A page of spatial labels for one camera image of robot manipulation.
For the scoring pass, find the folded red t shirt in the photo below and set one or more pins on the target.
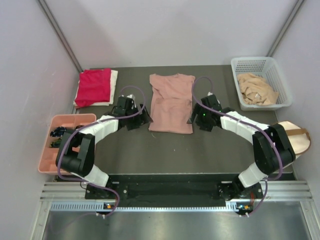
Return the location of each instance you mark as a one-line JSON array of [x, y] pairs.
[[94, 87]]

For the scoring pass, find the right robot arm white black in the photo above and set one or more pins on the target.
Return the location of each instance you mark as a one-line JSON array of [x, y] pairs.
[[272, 149]]

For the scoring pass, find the cream round fabric bag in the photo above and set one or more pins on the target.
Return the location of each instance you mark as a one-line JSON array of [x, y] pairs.
[[299, 137]]

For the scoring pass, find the white perforated plastic basket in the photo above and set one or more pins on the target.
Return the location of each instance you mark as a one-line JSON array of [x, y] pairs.
[[267, 68]]

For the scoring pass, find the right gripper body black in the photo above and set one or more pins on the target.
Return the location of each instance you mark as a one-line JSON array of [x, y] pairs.
[[202, 120]]

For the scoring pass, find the dark green rolled sock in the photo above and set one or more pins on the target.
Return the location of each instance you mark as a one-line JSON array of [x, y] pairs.
[[56, 143]]

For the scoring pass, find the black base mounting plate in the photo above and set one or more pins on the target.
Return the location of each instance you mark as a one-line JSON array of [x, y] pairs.
[[179, 190]]

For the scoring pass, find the dark blue rolled sock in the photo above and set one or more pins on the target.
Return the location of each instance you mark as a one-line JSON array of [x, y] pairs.
[[58, 132]]

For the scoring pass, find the pink printed t shirt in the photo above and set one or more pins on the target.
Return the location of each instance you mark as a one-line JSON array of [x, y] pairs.
[[171, 104]]

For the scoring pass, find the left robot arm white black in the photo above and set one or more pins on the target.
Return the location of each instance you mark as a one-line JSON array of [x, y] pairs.
[[76, 154]]

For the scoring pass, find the beige crumpled t shirt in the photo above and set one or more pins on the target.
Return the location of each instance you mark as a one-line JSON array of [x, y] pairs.
[[255, 90]]

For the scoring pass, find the aluminium rail frame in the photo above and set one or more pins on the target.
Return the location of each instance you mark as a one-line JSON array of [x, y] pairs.
[[288, 212]]

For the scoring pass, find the pink compartment tray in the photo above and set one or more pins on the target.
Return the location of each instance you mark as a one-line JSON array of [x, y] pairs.
[[47, 164]]

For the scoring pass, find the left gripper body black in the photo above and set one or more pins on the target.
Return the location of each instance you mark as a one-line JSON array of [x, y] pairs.
[[137, 120]]

